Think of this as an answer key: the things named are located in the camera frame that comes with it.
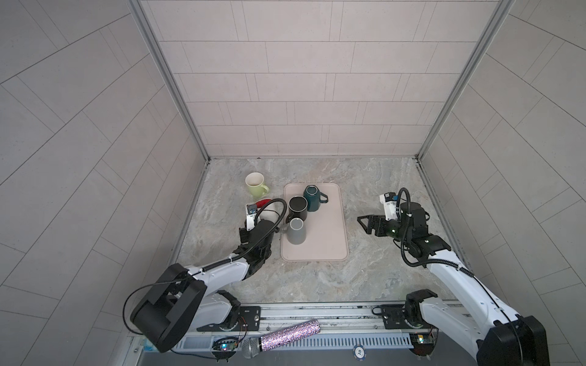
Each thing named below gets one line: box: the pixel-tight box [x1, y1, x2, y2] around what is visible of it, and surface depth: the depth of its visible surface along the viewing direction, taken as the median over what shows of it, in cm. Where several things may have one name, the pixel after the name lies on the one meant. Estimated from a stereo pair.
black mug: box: [285, 195, 309, 225], surface depth 90 cm
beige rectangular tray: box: [280, 183, 349, 262], surface depth 91 cm
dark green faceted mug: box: [303, 184, 329, 212], surface depth 93 cm
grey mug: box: [286, 218, 306, 245], surface depth 84 cm
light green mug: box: [244, 171, 270, 199], surface depth 98 cm
